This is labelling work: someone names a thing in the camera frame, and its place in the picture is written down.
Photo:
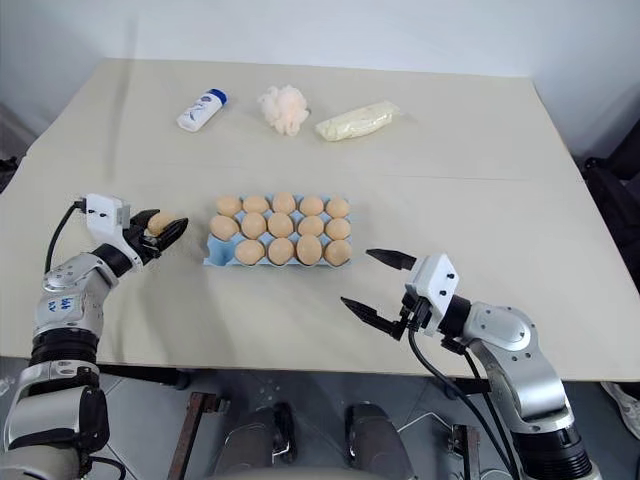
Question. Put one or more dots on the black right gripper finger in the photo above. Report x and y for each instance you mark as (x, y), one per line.
(395, 258)
(372, 315)

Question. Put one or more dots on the brown egg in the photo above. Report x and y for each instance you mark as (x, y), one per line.
(283, 202)
(337, 207)
(280, 224)
(160, 222)
(280, 251)
(309, 249)
(228, 205)
(256, 204)
(311, 205)
(310, 226)
(337, 252)
(338, 229)
(223, 226)
(249, 252)
(253, 225)

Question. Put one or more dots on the blue egg carton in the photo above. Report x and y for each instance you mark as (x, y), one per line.
(217, 255)

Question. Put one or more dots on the pale pink mesh bath sponge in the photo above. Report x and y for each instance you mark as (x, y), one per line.
(282, 110)

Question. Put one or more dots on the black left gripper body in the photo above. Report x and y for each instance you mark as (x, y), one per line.
(142, 247)

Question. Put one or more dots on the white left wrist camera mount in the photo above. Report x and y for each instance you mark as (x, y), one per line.
(102, 215)

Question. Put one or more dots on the clear bag of yellow contents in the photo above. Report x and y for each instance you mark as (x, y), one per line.
(355, 122)

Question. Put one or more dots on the black bag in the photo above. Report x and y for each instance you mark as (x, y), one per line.
(615, 210)

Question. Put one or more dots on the black table frame bar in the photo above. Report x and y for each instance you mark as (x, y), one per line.
(140, 374)

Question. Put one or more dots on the dark grey rounded shape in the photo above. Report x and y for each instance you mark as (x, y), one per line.
(375, 440)
(260, 440)

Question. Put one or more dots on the white sneaker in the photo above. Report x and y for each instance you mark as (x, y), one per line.
(625, 407)

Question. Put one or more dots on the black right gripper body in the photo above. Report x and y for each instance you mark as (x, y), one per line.
(420, 317)

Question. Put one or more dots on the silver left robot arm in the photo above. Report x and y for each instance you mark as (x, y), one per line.
(60, 320)

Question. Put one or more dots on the black object beside table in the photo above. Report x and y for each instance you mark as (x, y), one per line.
(7, 172)

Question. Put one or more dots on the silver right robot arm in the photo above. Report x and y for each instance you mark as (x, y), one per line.
(520, 350)

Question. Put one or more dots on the rusty metal frame bar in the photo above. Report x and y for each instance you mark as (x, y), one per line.
(187, 430)
(467, 450)

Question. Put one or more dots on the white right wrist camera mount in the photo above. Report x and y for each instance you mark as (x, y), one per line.
(432, 280)

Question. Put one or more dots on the white bottle with blue cap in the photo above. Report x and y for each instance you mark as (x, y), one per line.
(200, 111)

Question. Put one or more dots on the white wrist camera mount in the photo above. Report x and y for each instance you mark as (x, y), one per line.
(432, 280)
(102, 215)

